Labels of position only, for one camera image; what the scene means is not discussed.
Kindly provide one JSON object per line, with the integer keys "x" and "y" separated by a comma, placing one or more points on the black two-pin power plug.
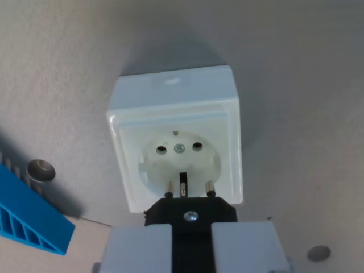
{"x": 196, "y": 204}

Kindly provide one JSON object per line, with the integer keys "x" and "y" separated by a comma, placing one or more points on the white wall socket box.
{"x": 176, "y": 113}

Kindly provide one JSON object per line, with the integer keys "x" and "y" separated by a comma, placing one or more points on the black socket head bolt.
{"x": 41, "y": 170}
{"x": 318, "y": 253}

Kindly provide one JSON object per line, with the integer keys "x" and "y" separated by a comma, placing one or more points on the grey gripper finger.
{"x": 136, "y": 250}
{"x": 244, "y": 247}

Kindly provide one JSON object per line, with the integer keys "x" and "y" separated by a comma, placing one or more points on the blue ribbed plastic rack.
{"x": 25, "y": 210}

